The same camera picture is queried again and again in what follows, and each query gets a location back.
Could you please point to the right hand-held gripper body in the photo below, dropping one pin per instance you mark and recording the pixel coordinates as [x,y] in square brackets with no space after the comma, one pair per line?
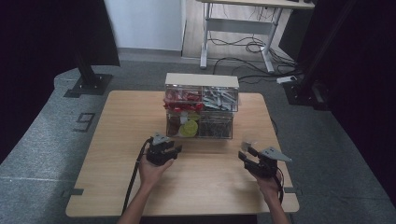
[267,165]

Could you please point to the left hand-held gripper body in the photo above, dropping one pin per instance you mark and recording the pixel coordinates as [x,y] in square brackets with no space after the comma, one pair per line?
[158,152]

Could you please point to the clear glass cup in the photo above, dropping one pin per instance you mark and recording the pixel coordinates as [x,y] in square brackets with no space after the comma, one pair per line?
[247,144]

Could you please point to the clear organizer box white lid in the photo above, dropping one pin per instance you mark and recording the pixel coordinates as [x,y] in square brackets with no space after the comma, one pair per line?
[202,80]

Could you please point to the person's right hand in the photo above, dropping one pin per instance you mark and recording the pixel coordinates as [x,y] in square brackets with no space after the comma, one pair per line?
[269,186]

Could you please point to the person's left hand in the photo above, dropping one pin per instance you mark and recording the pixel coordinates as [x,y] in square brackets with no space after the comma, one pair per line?
[152,174]

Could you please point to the large yellow-green round capsule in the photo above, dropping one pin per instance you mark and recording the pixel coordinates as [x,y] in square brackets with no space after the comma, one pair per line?
[188,128]

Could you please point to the brown round capsule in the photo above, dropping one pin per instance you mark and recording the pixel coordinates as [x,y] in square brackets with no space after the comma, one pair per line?
[174,121]

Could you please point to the white round capsule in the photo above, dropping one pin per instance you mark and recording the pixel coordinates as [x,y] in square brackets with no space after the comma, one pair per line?
[184,119]

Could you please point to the small yellow-green round capsule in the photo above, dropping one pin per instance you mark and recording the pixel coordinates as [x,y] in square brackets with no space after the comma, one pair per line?
[193,116]

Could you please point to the pile of dark packets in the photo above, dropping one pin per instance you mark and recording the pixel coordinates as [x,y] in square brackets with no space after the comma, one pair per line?
[215,126]

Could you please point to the pile of red packets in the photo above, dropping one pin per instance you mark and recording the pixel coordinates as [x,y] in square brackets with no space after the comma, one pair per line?
[182,104]

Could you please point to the pile of grey packets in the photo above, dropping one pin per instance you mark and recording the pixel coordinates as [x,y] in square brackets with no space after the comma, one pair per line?
[220,99]

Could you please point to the white power strip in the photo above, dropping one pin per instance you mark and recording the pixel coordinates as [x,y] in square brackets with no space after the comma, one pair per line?
[286,79]

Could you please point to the black slanted metal stand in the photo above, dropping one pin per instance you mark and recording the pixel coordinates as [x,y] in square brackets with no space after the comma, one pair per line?
[306,84]

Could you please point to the white metal desk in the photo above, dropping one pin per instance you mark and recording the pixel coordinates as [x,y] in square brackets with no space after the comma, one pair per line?
[238,25]

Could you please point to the black curtain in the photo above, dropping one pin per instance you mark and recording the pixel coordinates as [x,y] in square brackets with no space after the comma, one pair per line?
[37,56]
[367,77]

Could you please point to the black stand with base plate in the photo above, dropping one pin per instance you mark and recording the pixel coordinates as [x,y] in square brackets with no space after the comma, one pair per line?
[90,82]

